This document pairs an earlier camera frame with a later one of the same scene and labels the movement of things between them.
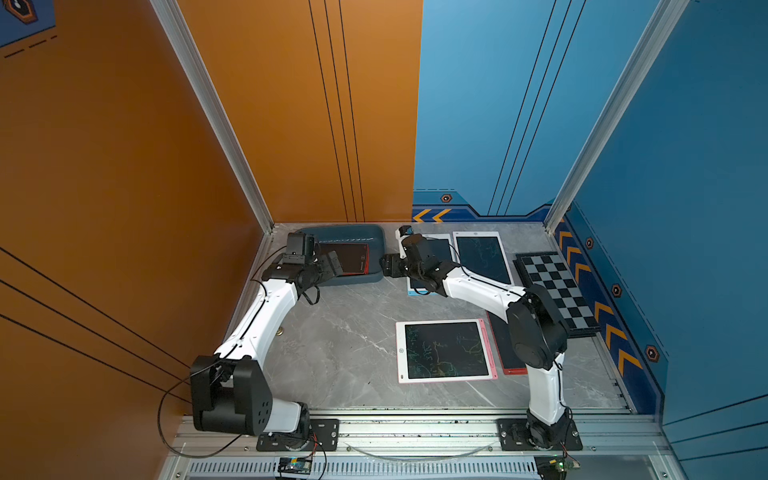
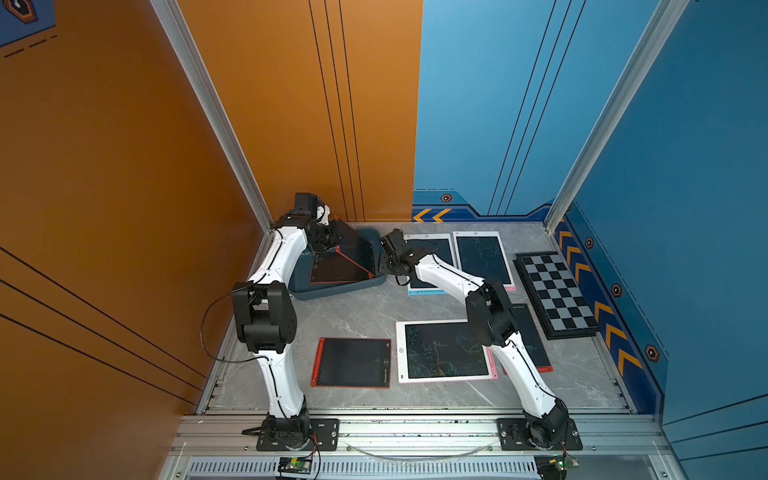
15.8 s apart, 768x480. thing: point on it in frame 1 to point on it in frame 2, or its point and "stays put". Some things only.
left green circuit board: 295,465 stays put
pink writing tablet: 481,255 stays put
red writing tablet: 354,258 to 352,363
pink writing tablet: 450,350 stays put
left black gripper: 328,271 to 335,238
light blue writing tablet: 441,246 stays put
